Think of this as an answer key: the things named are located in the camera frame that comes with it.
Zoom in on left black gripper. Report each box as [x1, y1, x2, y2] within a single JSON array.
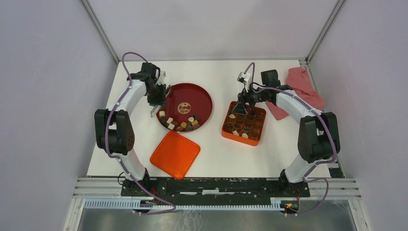
[[146, 82, 166, 109]]

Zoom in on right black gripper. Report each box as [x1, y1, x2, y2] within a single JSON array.
[[232, 82, 268, 115]]

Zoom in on metal serving tongs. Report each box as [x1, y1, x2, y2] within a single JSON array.
[[150, 85, 173, 118]]

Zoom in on orange compartment chocolate box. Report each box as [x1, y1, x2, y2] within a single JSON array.
[[221, 101, 267, 146]]

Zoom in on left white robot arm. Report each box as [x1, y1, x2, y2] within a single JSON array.
[[94, 62, 167, 196]]

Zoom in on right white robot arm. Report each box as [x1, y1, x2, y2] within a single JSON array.
[[232, 70, 340, 196]]

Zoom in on round dark red plate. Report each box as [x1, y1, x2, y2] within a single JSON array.
[[156, 83, 214, 133]]

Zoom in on orange box lid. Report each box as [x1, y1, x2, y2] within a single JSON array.
[[150, 131, 201, 180]]

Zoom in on pink cloth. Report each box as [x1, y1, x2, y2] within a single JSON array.
[[265, 67, 325, 120]]

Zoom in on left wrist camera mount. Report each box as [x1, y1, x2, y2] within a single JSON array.
[[156, 71, 166, 85]]

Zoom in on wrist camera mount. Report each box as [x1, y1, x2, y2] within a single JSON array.
[[156, 71, 166, 85], [237, 72, 252, 91]]

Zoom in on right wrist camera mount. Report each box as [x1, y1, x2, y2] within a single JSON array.
[[237, 72, 252, 91]]

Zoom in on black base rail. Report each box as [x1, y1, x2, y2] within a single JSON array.
[[121, 177, 310, 207]]

